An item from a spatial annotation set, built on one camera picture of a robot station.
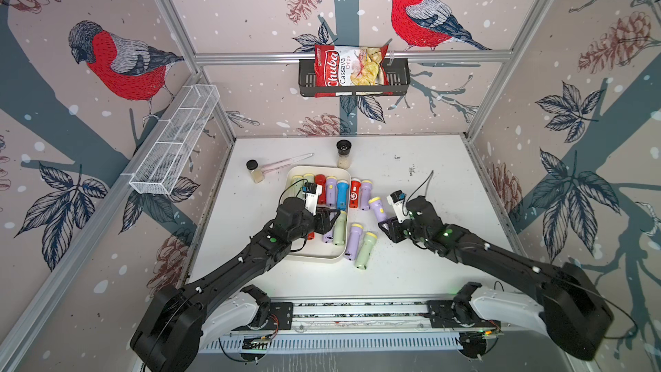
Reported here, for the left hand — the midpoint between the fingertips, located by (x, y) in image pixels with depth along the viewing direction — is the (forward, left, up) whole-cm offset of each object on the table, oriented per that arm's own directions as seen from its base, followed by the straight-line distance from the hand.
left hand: (340, 207), depth 79 cm
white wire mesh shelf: (+26, +53, +13) cm, 60 cm away
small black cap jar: (+21, +34, -12) cm, 42 cm away
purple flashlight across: (+2, -13, -5) cm, 14 cm away
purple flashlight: (+16, -10, -13) cm, 23 cm away
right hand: (-1, -14, -8) cm, 16 cm away
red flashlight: (-3, +10, -15) cm, 18 cm away
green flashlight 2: (-10, -8, -14) cm, 19 cm away
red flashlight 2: (+19, +8, -12) cm, 24 cm away
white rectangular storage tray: (-7, +8, -17) cm, 21 cm away
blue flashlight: (+13, -1, -14) cm, 19 cm away
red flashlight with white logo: (+14, -5, -13) cm, 20 cm away
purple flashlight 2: (+14, +3, -13) cm, 20 cm away
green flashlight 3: (+20, +12, -13) cm, 27 cm away
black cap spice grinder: (+30, -2, -5) cm, 30 cm away
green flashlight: (-1, 0, -13) cm, 13 cm away
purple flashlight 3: (-5, -5, -14) cm, 16 cm away
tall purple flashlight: (-4, +4, -13) cm, 14 cm away
